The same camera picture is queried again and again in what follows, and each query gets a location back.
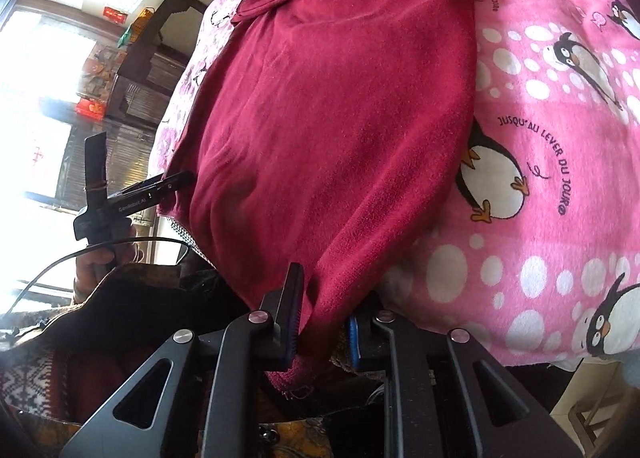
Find black cable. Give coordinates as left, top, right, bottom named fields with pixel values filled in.
left=2, top=236, right=192, bottom=314

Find person's left hand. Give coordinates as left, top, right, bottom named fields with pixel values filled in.
left=72, top=237, right=143, bottom=300

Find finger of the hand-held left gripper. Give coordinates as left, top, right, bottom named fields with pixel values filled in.
left=131, top=170, right=196, bottom=201

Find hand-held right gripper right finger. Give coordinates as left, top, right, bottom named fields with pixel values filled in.
left=348, top=309, right=585, bottom=458

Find person's patterned knit clothing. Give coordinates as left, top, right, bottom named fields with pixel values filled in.
left=0, top=218, right=351, bottom=458

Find dark wooden table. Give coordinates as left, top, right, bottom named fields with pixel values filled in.
left=107, top=0, right=208, bottom=119

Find pink penguin printed blanket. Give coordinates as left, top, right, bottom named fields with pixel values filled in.
left=150, top=0, right=640, bottom=369

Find red bag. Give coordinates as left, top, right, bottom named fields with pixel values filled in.
left=75, top=97, right=107, bottom=118

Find wooden stool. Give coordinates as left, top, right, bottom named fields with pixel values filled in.
left=567, top=378, right=640, bottom=454

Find dark wooden cabinets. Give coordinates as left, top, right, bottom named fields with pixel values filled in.
left=60, top=50, right=191, bottom=219

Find dark red sweater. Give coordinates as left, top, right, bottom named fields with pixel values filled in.
left=156, top=0, right=501, bottom=401

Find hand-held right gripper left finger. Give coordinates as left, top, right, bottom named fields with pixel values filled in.
left=60, top=262, right=305, bottom=458

